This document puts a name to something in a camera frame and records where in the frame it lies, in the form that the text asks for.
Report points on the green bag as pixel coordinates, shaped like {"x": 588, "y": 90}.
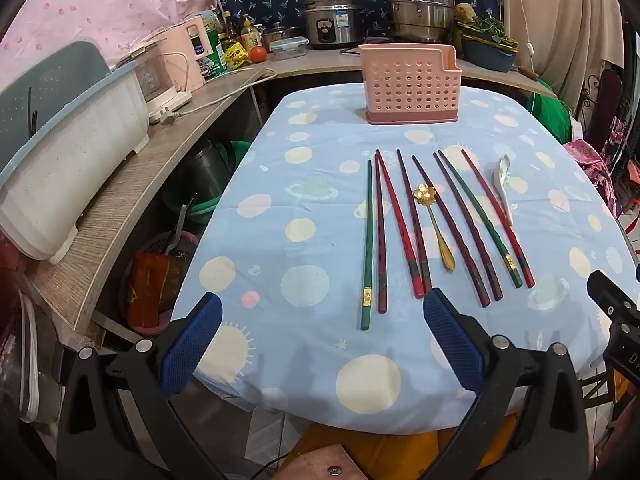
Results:
{"x": 552, "y": 115}

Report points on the red tomato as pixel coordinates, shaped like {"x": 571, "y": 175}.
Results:
{"x": 257, "y": 54}

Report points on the silver spoon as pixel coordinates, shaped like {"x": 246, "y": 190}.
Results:
{"x": 501, "y": 170}

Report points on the dark red chopstick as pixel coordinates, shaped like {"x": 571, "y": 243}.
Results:
{"x": 380, "y": 230}

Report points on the beige curtain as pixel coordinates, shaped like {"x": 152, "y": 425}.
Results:
{"x": 560, "y": 20}

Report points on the blue bowl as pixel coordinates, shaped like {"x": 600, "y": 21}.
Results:
{"x": 487, "y": 57}

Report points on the small steel pot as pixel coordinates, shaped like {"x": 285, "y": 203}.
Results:
{"x": 277, "y": 35}

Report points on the steel pot in basin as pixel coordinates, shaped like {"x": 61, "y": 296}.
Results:
{"x": 210, "y": 165}

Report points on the white carton box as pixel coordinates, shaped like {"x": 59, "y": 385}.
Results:
{"x": 210, "y": 19}

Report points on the orange packet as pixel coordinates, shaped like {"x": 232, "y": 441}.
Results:
{"x": 150, "y": 285}

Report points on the green chopstick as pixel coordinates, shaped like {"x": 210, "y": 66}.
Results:
{"x": 480, "y": 220}
{"x": 367, "y": 240}

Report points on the dark sauce bottle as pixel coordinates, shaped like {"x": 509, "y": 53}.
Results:
{"x": 228, "y": 25}

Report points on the gold flower spoon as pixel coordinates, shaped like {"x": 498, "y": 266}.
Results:
{"x": 423, "y": 194}

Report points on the pink perforated utensil holder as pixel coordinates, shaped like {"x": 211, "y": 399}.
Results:
{"x": 410, "y": 85}

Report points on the steel rice cooker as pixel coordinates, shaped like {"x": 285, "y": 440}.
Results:
{"x": 330, "y": 22}

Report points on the wooden corner counter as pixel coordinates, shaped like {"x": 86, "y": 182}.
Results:
{"x": 125, "y": 200}

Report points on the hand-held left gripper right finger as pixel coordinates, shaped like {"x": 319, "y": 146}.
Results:
{"x": 452, "y": 340}

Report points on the pink dotted curtain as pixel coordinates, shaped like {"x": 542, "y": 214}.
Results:
{"x": 90, "y": 0}

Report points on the steel steamer pot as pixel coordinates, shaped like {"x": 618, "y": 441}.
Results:
{"x": 420, "y": 10}

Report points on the dark maroon chopstick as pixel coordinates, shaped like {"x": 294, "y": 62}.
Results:
{"x": 412, "y": 220}
{"x": 449, "y": 230}
{"x": 468, "y": 230}

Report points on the yellow stool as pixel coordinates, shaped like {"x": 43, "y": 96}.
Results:
{"x": 400, "y": 447}

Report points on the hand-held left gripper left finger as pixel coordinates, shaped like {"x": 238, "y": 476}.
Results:
{"x": 192, "y": 345}

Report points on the white blue dish rack box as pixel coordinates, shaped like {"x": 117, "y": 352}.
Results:
{"x": 65, "y": 160}

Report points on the clear food container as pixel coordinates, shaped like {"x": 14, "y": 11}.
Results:
{"x": 288, "y": 49}

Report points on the ginger root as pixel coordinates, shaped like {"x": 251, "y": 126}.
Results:
{"x": 465, "y": 12}

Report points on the pink electric kettle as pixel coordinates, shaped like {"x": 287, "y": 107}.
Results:
{"x": 187, "y": 45}

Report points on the yellow oil bottle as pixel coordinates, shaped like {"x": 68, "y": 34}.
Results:
{"x": 250, "y": 35}

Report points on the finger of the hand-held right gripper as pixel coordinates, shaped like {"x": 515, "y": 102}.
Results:
{"x": 612, "y": 297}

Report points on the white glass electric kettle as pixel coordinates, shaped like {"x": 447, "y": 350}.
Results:
{"x": 160, "y": 75}

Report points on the pink floral cloth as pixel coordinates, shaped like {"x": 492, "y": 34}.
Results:
{"x": 590, "y": 170}

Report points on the green plastic basin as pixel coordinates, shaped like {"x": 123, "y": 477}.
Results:
{"x": 200, "y": 207}

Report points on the green leafy vegetables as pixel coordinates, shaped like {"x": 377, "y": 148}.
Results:
{"x": 490, "y": 27}

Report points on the green canister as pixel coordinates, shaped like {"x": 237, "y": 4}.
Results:
{"x": 212, "y": 57}

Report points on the yellow snack packet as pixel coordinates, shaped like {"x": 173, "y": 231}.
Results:
{"x": 236, "y": 56}

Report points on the dark chair back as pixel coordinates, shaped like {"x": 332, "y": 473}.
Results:
{"x": 605, "y": 110}

